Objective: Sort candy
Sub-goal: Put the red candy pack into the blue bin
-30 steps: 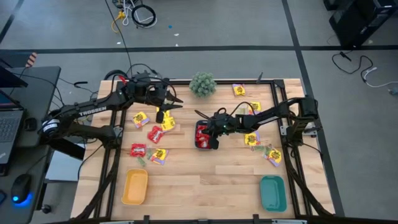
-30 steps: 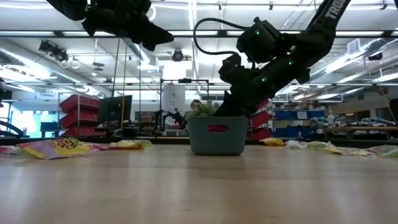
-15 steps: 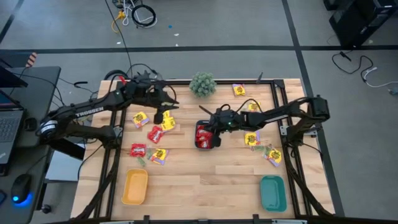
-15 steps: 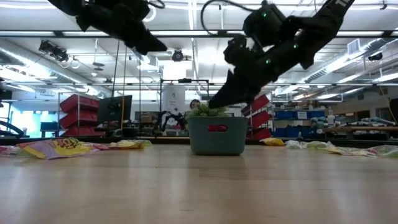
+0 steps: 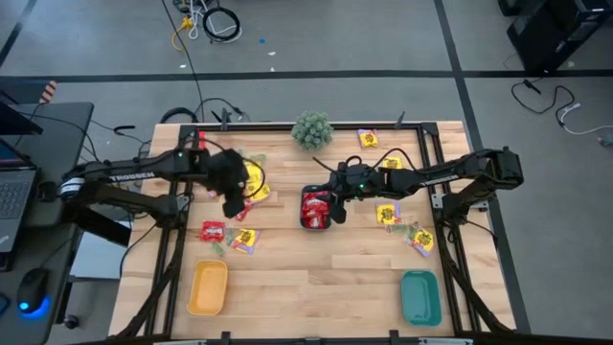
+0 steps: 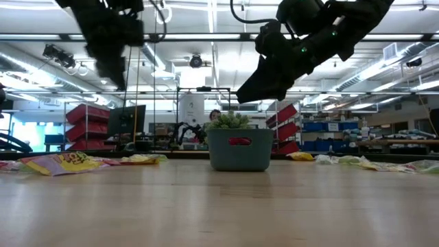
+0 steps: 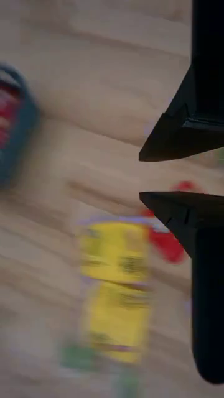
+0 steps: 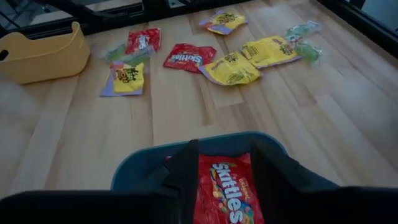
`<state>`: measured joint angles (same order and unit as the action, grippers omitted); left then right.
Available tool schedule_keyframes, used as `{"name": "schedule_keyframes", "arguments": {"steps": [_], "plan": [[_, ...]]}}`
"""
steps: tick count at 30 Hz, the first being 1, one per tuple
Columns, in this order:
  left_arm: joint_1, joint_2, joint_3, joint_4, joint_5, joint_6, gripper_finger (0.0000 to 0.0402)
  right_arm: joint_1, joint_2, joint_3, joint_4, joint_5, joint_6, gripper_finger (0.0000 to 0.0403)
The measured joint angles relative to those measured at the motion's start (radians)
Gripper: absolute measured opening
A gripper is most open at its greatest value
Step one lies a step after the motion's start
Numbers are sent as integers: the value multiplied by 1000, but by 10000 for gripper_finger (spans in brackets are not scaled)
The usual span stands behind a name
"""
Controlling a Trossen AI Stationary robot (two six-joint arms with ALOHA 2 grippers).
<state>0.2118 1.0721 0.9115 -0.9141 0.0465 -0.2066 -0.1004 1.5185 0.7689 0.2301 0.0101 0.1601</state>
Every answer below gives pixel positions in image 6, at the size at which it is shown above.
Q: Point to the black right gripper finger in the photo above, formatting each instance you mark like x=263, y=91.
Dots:
x=260, y=97
x=274, y=73

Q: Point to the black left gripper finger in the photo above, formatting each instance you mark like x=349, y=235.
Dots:
x=120, y=73
x=104, y=68

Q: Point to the red Skittles pack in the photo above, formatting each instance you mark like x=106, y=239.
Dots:
x=240, y=141

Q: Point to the blue-grey plastic bin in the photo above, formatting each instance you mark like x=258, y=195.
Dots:
x=240, y=158

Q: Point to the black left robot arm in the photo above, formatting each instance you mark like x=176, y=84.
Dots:
x=89, y=2

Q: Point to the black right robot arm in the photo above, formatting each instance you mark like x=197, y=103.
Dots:
x=360, y=20

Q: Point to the black background robot arm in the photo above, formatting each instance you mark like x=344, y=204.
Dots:
x=188, y=132

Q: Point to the artificial green potted plant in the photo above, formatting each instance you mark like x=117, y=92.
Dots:
x=228, y=120

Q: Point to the red bin shelving rack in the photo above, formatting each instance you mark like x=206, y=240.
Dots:
x=87, y=115
x=283, y=132

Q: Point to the black computer monitor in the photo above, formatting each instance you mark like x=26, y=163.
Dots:
x=127, y=120

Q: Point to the person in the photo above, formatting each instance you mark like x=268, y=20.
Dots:
x=215, y=115

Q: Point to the blue bin shelving rack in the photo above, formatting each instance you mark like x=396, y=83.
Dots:
x=313, y=127

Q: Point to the white round pillar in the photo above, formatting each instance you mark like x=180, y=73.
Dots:
x=192, y=108

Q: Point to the white LED light bar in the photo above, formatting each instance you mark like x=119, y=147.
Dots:
x=199, y=36

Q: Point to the wooden workbench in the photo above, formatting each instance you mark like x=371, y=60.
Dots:
x=398, y=141

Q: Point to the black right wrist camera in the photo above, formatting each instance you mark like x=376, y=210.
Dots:
x=272, y=39

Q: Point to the black overhead camera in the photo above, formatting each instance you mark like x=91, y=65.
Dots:
x=60, y=56

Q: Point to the round black ceiling camera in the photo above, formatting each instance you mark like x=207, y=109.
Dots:
x=195, y=61

